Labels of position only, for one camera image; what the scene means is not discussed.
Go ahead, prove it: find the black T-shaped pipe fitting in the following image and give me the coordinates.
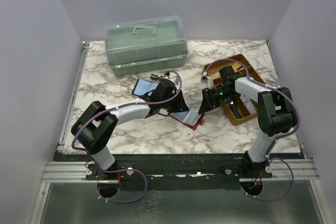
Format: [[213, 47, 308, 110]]
[[150, 71, 170, 82]]

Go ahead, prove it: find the smartphone with blue screen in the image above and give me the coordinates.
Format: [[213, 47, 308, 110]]
[[132, 79, 158, 97]]

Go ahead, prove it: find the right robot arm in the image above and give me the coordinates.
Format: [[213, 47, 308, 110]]
[[198, 66, 298, 177]]

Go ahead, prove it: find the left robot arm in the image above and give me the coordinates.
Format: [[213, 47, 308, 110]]
[[71, 79, 189, 170]]

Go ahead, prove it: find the green plastic storage box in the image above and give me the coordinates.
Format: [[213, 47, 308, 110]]
[[104, 16, 188, 77]]

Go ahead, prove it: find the red card holder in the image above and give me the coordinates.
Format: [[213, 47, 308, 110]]
[[169, 108, 204, 131]]

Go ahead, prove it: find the brown woven tray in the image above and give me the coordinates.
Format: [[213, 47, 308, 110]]
[[203, 54, 265, 126]]

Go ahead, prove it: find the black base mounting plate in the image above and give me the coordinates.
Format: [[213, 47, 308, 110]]
[[86, 153, 274, 192]]

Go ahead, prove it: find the black tool in tray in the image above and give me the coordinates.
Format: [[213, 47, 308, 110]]
[[227, 98, 245, 119]]

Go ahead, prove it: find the aluminium rail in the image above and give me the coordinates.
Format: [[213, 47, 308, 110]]
[[42, 159, 320, 184]]

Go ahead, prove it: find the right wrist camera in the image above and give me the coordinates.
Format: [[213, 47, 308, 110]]
[[201, 76, 214, 89]]

